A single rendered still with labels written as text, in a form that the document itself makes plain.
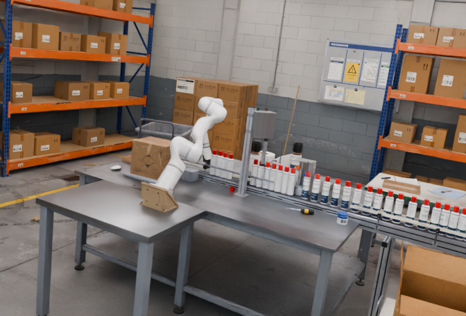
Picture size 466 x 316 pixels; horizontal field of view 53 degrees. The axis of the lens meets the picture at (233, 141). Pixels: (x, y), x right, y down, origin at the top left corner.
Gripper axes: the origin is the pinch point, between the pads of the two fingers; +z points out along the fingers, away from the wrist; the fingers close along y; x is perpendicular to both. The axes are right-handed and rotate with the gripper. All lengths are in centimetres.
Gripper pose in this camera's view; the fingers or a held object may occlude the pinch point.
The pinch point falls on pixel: (208, 165)
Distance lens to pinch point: 382.5
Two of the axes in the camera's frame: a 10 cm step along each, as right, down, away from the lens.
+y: 4.7, -1.1, 8.7
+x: -8.6, 1.5, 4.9
